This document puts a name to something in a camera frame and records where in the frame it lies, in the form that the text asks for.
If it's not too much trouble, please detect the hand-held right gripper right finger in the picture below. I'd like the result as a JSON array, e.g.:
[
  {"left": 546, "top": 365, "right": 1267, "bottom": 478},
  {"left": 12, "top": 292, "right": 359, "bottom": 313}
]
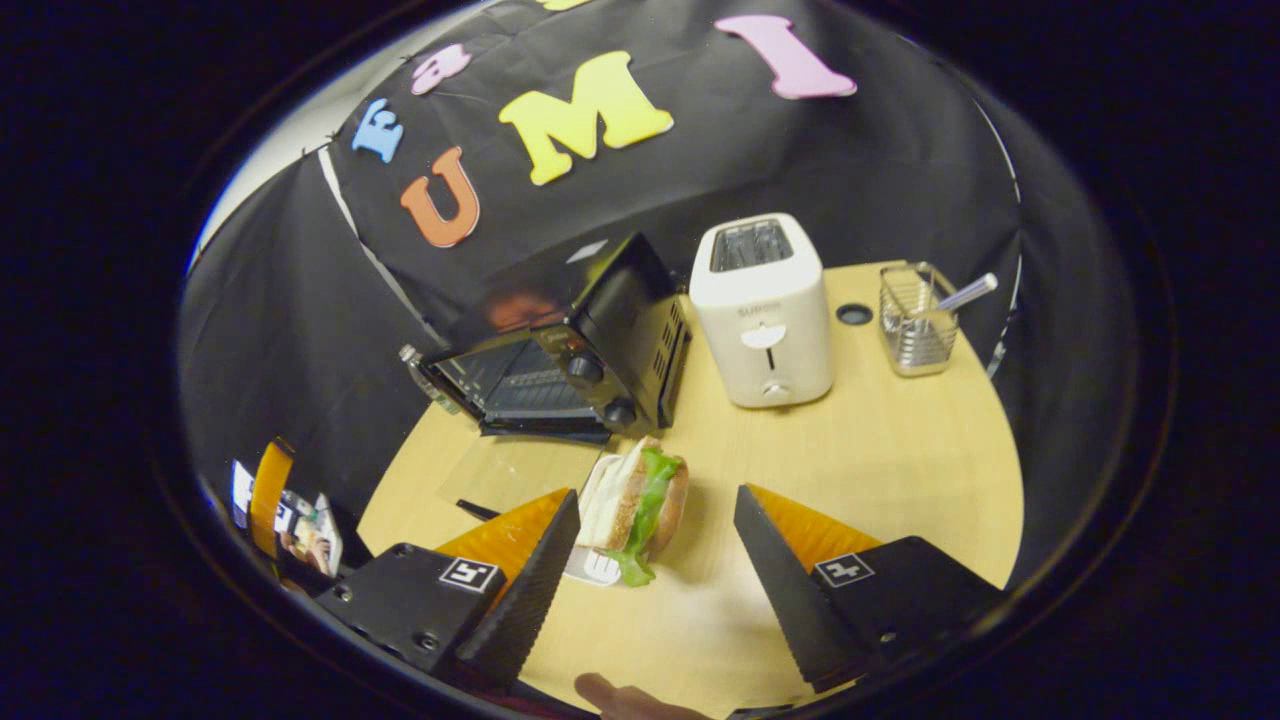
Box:
[{"left": 733, "top": 484, "right": 1006, "bottom": 695}]

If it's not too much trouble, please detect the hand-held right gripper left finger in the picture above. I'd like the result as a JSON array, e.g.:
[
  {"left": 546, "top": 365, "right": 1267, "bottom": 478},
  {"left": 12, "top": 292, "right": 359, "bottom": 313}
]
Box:
[{"left": 318, "top": 487, "right": 583, "bottom": 689}]

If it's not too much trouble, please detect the lettuce sandwich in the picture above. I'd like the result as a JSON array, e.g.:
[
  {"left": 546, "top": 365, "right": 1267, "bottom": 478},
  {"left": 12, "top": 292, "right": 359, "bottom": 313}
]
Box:
[{"left": 578, "top": 436, "right": 691, "bottom": 588}]

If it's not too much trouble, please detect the black electric oven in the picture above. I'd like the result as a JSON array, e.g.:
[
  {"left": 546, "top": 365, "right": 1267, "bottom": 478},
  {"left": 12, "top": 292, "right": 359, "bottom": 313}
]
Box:
[{"left": 415, "top": 232, "right": 693, "bottom": 523}]

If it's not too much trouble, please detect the white plastic tray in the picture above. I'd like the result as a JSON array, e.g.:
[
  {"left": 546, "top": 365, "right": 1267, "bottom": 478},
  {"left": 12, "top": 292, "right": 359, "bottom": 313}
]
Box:
[{"left": 562, "top": 452, "right": 641, "bottom": 589}]

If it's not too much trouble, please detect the clear plastic water bottle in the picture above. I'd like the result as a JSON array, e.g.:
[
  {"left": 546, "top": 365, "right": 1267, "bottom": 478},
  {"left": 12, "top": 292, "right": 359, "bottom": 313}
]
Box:
[{"left": 398, "top": 344, "right": 463, "bottom": 416}]

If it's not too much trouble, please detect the white toaster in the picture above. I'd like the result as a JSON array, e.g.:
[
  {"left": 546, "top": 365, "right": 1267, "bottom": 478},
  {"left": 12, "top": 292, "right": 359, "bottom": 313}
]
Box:
[{"left": 688, "top": 212, "right": 836, "bottom": 409}]

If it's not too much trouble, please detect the metal straw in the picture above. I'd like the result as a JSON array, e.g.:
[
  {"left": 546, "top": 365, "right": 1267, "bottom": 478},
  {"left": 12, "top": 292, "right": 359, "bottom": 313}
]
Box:
[{"left": 930, "top": 272, "right": 999, "bottom": 316}]

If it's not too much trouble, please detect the black backdrop cloth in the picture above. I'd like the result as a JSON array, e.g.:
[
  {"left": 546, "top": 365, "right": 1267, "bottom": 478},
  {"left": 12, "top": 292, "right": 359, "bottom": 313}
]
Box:
[{"left": 180, "top": 0, "right": 1101, "bottom": 591}]

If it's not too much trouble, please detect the metal wire holder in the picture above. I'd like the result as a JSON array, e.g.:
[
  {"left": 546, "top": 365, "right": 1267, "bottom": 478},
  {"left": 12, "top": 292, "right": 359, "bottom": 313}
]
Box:
[{"left": 878, "top": 262, "right": 961, "bottom": 378}]

